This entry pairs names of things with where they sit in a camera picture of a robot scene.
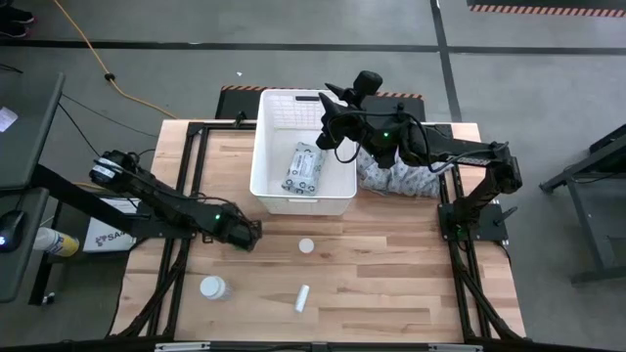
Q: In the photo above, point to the white printed wipes packet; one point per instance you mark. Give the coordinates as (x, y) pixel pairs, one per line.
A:
(303, 168)

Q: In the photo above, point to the white plastic basket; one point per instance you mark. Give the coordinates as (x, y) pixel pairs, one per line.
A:
(274, 171)

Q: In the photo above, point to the black hazard-striped floor mat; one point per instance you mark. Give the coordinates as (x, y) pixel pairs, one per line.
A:
(235, 105)

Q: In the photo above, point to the black aluminium table frame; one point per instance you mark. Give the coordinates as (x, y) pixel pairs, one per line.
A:
(215, 125)

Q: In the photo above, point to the white paper note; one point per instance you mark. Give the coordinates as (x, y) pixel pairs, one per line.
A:
(7, 118)

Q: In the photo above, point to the white printed cardboard box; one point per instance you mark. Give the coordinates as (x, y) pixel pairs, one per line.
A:
(100, 239)

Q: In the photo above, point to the person's shoe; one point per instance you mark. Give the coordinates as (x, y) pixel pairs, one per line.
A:
(12, 30)
(17, 15)

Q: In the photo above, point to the black desk leg bar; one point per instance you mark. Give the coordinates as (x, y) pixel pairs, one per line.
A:
(73, 193)

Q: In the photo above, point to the black clamp knob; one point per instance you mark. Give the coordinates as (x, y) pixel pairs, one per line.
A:
(239, 118)

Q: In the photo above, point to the white pill bottle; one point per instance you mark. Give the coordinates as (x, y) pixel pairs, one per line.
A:
(212, 287)

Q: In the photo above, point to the dark grey metal table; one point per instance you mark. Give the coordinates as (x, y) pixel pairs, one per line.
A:
(611, 149)

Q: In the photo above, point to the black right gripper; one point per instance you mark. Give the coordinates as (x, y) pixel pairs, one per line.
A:
(354, 122)

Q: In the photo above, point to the grey patterned cloth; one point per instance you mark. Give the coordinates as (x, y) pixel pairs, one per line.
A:
(406, 183)

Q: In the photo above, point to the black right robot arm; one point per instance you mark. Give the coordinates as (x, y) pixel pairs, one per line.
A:
(469, 154)

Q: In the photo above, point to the black computer mouse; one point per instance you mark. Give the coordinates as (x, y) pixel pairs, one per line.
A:
(11, 230)

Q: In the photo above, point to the small white round jar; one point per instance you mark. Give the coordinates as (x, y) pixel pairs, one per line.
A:
(306, 245)

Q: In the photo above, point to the orange black hazard strip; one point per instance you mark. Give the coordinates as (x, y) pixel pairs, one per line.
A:
(538, 10)

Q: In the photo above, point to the grey desk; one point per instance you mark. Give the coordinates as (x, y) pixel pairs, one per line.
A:
(24, 146)

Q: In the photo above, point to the small white tube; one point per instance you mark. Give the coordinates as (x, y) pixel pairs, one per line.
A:
(301, 298)

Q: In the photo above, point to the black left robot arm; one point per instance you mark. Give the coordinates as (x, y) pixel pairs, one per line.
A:
(156, 195)

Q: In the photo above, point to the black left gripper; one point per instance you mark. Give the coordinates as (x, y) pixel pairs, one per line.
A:
(234, 229)

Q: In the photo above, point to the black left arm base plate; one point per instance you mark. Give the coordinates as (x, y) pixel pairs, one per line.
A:
(147, 229)

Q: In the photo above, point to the white yellow spray bottle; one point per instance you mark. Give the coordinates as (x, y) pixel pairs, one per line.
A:
(56, 242)

